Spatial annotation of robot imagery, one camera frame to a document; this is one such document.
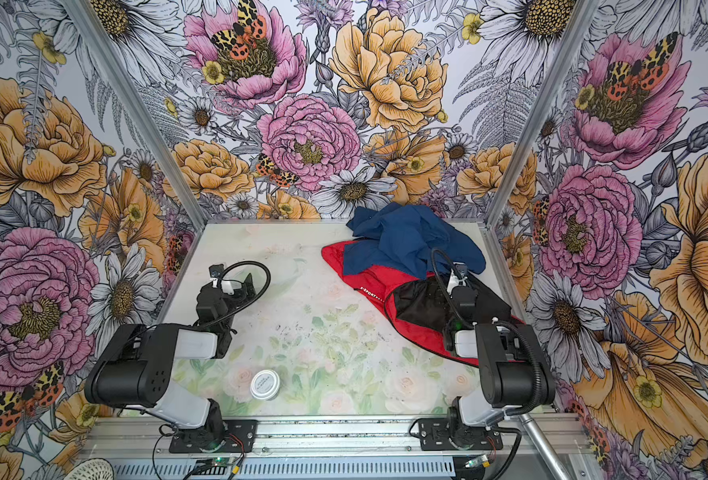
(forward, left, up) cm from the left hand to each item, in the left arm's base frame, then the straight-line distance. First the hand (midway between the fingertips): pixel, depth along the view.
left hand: (237, 283), depth 94 cm
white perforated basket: (-46, +22, -5) cm, 51 cm away
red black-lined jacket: (-9, -55, 0) cm, 55 cm away
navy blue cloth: (+6, -50, +13) cm, 52 cm away
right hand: (-1, -65, 0) cm, 65 cm away
